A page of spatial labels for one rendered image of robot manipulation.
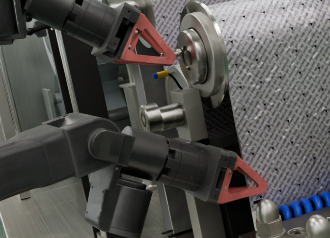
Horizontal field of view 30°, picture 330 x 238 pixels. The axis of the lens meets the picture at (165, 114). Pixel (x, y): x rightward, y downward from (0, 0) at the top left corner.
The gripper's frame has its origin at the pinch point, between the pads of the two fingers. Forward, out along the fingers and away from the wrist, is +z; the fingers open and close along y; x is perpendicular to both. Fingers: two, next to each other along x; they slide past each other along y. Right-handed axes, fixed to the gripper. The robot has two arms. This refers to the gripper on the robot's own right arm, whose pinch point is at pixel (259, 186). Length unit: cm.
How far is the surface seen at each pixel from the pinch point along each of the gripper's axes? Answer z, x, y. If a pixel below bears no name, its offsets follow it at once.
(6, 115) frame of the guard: -24, -5, -102
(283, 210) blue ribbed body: 2.6, -2.0, 2.9
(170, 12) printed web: -11.2, 22.1, -23.6
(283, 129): 0.9, 8.0, 0.2
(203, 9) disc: -13.6, 19.8, -2.3
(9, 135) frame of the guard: -22, -10, -102
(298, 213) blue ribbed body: 4.3, -1.8, 3.7
